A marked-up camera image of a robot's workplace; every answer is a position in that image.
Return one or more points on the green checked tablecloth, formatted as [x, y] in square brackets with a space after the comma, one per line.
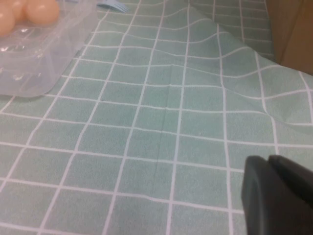
[156, 147]

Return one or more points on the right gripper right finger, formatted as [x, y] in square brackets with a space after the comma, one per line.
[298, 186]

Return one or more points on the clear plastic egg box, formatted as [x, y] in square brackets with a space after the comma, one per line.
[61, 49]

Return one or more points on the blue plastic fork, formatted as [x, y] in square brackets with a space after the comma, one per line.
[112, 6]

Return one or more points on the beige plastic egg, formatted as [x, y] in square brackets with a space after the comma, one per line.
[42, 11]
[17, 7]
[5, 23]

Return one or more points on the brown cardboard box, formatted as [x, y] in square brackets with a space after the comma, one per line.
[293, 29]

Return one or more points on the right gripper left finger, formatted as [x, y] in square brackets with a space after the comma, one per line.
[259, 200]

